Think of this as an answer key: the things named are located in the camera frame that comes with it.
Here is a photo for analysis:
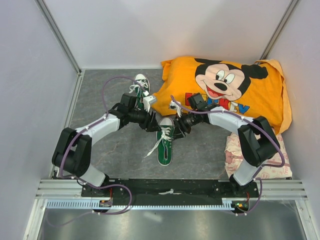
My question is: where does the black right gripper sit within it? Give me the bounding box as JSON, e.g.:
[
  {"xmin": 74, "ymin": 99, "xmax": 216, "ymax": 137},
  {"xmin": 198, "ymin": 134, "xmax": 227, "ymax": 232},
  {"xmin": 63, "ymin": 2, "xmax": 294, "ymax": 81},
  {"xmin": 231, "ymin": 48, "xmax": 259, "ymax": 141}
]
[{"xmin": 171, "ymin": 110, "xmax": 200, "ymax": 142}]

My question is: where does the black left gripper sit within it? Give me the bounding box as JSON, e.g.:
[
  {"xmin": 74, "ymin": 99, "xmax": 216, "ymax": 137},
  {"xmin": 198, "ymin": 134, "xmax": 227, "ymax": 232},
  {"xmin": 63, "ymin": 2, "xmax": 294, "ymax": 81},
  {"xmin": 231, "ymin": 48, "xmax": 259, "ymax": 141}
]
[{"xmin": 128, "ymin": 104, "xmax": 162, "ymax": 133}]

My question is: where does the white shoelace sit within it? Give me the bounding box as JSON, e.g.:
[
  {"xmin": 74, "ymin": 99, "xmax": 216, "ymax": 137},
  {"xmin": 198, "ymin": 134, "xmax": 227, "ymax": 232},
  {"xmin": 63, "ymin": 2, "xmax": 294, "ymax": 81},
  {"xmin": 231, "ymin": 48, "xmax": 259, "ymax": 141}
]
[{"xmin": 145, "ymin": 126, "xmax": 172, "ymax": 158}]

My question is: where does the green canvas sneaker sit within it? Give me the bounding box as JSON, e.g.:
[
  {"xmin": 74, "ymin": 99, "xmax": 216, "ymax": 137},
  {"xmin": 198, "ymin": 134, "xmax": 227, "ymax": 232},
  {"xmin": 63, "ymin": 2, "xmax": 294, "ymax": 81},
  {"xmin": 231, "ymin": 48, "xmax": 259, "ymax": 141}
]
[
  {"xmin": 156, "ymin": 117, "xmax": 174, "ymax": 166},
  {"xmin": 132, "ymin": 73, "xmax": 150, "ymax": 110}
]

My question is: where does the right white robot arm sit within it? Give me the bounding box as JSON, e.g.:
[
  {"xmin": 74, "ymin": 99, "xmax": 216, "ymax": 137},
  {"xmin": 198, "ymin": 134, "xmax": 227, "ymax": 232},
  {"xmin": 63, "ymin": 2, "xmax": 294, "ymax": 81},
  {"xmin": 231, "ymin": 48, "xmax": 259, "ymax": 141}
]
[{"xmin": 169, "ymin": 93, "xmax": 285, "ymax": 197}]

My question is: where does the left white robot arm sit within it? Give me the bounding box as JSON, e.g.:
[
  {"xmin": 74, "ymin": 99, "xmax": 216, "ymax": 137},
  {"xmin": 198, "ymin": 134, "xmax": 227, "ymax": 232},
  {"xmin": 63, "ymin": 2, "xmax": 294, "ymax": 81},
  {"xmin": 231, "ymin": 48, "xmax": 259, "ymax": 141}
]
[{"xmin": 52, "ymin": 93, "xmax": 161, "ymax": 197}]

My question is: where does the pink patterned white cloth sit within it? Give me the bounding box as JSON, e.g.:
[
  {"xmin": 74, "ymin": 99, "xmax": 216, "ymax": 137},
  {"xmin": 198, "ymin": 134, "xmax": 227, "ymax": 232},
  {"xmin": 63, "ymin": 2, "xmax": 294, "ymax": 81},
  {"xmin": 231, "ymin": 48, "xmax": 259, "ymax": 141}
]
[{"xmin": 224, "ymin": 133, "xmax": 293, "ymax": 179}]

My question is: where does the orange Mickey Mouse cloth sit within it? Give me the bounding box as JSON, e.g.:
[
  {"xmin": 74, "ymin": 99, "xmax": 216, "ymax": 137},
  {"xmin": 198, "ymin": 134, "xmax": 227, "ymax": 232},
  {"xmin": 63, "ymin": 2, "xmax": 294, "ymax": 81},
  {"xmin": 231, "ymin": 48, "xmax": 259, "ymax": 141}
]
[{"xmin": 152, "ymin": 56, "xmax": 292, "ymax": 134}]

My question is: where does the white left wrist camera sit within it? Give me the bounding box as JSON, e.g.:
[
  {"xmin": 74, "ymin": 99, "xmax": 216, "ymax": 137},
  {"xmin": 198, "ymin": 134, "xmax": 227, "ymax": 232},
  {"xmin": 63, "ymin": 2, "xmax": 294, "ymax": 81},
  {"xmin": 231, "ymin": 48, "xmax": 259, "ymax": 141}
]
[{"xmin": 142, "ymin": 95, "xmax": 157, "ymax": 112}]

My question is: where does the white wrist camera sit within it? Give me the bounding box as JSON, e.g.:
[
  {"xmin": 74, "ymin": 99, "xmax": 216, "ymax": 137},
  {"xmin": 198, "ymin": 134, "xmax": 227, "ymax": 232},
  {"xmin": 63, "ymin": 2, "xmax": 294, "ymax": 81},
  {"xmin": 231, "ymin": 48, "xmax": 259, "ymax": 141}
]
[
  {"xmin": 142, "ymin": 95, "xmax": 157, "ymax": 112},
  {"xmin": 169, "ymin": 100, "xmax": 183, "ymax": 118}
]

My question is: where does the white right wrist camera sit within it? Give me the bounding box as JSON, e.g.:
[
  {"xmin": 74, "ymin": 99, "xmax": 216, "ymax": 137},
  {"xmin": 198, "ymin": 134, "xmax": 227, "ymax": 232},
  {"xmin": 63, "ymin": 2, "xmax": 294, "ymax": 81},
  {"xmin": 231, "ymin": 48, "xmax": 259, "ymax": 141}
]
[{"xmin": 169, "ymin": 100, "xmax": 183, "ymax": 118}]

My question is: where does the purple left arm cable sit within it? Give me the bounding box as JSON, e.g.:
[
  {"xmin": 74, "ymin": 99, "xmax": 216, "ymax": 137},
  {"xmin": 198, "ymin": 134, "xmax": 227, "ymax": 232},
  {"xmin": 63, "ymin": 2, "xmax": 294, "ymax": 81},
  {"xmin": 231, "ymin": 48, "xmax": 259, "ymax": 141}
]
[{"xmin": 57, "ymin": 76, "xmax": 150, "ymax": 180}]

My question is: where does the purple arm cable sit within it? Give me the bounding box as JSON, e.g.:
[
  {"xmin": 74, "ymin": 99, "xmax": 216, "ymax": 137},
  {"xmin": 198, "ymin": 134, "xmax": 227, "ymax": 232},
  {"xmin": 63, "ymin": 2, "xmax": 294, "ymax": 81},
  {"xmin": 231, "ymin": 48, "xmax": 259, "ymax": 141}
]
[
  {"xmin": 170, "ymin": 94, "xmax": 285, "ymax": 217},
  {"xmin": 57, "ymin": 76, "xmax": 150, "ymax": 180}
]

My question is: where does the white cable tie on rail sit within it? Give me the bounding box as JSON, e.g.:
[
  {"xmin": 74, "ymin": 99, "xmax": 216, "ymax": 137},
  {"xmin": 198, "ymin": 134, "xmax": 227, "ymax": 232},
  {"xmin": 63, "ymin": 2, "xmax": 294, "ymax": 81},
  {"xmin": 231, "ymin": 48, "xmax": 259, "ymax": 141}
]
[{"xmin": 158, "ymin": 188, "xmax": 182, "ymax": 196}]

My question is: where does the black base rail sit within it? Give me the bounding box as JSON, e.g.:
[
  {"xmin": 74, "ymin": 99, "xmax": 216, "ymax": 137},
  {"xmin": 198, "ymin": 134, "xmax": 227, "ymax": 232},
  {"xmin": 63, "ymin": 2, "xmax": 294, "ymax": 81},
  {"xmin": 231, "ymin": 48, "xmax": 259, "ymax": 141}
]
[{"xmin": 81, "ymin": 178, "xmax": 259, "ymax": 200}]

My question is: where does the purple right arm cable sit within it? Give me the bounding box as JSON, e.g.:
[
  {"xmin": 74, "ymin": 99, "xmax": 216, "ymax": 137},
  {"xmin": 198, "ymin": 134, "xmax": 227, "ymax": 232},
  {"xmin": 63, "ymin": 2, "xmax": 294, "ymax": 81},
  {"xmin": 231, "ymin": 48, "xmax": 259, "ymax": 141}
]
[{"xmin": 170, "ymin": 94, "xmax": 285, "ymax": 217}]

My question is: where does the grey slotted cable duct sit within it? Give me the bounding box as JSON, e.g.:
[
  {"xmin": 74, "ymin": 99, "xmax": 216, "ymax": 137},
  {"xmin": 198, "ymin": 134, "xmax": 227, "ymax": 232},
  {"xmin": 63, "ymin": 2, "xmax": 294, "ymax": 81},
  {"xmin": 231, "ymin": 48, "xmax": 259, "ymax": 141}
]
[{"xmin": 46, "ymin": 198, "xmax": 250, "ymax": 211}]

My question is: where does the aluminium frame rail front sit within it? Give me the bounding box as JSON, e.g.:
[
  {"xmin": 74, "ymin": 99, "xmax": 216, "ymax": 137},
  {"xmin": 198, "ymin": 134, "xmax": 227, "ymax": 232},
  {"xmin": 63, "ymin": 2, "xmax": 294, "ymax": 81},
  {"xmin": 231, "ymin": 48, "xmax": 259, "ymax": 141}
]
[{"xmin": 35, "ymin": 179, "xmax": 308, "ymax": 201}]

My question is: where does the left aluminium corner post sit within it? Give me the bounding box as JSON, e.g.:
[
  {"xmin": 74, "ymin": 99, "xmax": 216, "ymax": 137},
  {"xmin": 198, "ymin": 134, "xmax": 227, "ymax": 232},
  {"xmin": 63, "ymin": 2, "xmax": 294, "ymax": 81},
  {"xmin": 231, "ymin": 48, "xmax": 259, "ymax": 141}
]
[{"xmin": 34, "ymin": 0, "xmax": 83, "ymax": 76}]

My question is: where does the aluminium corner post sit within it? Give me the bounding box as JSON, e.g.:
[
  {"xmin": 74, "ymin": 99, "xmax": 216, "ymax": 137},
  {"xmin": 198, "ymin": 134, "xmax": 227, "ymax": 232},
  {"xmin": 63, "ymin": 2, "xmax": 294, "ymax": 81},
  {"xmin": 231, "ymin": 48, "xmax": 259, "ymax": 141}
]
[
  {"xmin": 259, "ymin": 0, "xmax": 301, "ymax": 60},
  {"xmin": 34, "ymin": 0, "xmax": 83, "ymax": 76}
]

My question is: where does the right aluminium corner post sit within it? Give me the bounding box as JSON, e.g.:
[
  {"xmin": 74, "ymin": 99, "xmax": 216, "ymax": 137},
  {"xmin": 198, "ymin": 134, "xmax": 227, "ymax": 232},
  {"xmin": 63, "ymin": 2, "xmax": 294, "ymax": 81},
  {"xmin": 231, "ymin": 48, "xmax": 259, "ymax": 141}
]
[{"xmin": 259, "ymin": 0, "xmax": 301, "ymax": 60}]

